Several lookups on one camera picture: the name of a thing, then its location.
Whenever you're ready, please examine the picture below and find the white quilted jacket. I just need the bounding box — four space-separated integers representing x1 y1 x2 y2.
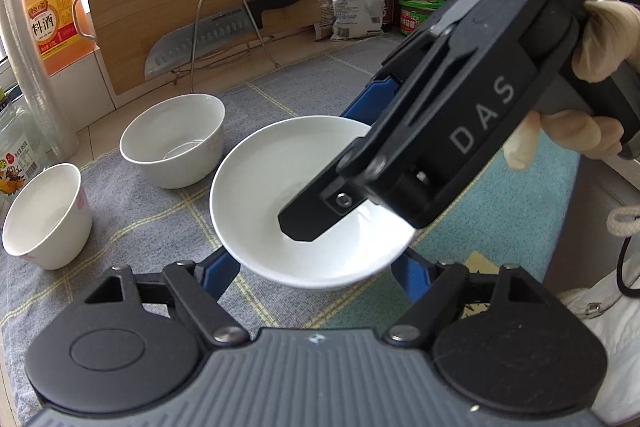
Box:
557 204 640 427

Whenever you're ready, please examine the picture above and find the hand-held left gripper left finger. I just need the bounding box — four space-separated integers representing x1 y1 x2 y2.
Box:
85 247 251 349

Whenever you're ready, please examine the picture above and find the stack of clear plastic cups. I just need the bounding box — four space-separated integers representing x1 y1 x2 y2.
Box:
0 0 80 162

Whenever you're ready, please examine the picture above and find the metal wire rack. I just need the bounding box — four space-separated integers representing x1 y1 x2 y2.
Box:
172 0 281 90

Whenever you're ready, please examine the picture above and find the grey teal checked cloth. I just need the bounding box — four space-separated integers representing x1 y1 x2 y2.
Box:
0 42 583 408

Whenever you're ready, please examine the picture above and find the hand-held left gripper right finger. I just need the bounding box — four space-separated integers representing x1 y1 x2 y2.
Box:
384 249 543 350

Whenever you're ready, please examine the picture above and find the green-lid sauce jar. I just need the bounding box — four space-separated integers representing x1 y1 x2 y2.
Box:
397 0 441 36

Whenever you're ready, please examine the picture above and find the clear glass jar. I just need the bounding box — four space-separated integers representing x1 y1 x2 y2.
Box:
0 87 43 208

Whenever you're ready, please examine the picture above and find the white bowl with pink flowers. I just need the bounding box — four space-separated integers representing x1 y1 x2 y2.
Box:
209 116 416 293
2 163 94 270

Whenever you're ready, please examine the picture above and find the red and white seasoning bag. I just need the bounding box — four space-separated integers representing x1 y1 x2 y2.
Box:
311 0 356 42

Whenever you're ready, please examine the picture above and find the plain white bowl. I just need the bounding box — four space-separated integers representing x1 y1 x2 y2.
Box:
119 94 226 189

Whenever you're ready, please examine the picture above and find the black-handled kitchen knife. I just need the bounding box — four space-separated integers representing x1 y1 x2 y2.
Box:
144 0 319 81

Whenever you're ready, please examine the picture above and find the person's right hand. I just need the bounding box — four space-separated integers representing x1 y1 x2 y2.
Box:
502 0 640 171

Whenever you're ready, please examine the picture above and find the orange cooking wine bottle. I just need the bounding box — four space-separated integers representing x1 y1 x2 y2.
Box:
18 0 96 76

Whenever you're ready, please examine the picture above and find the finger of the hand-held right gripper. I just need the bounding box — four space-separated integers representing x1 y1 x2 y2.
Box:
340 28 442 128
277 34 482 243

